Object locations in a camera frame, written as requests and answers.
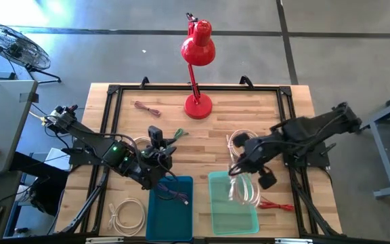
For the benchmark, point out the black chair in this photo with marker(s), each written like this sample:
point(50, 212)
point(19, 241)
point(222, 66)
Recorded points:
point(42, 189)

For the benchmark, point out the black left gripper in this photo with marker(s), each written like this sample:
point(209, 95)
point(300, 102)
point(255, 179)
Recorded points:
point(159, 162)

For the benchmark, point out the grey side table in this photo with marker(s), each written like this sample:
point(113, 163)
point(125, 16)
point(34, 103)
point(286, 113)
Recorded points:
point(2, 122)

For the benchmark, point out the black metal rig frame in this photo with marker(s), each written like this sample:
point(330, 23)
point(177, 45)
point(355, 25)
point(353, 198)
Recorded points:
point(201, 87)

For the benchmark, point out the translucent light green tray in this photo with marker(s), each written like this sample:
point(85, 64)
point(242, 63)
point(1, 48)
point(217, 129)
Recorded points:
point(229, 217)

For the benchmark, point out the grey metal table frame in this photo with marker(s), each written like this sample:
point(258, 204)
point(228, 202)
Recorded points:
point(384, 156)

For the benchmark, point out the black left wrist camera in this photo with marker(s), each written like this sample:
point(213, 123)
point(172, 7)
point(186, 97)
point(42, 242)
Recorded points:
point(155, 135)

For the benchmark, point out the dark blue plastic tray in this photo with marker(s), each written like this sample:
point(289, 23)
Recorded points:
point(168, 220)

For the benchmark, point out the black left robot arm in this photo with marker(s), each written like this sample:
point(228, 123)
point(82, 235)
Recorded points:
point(93, 142)

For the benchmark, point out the black floor fan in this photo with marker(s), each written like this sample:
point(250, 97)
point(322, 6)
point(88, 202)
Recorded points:
point(15, 47)

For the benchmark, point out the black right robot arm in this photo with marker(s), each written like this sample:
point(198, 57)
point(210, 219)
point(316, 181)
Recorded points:
point(317, 130)

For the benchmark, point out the red desk lamp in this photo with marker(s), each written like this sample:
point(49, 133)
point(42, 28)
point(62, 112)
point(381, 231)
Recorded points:
point(198, 47)

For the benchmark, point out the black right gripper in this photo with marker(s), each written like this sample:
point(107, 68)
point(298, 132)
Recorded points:
point(259, 152)

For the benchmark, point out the white paper sheet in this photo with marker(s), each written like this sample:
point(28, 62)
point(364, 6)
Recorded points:
point(54, 159)

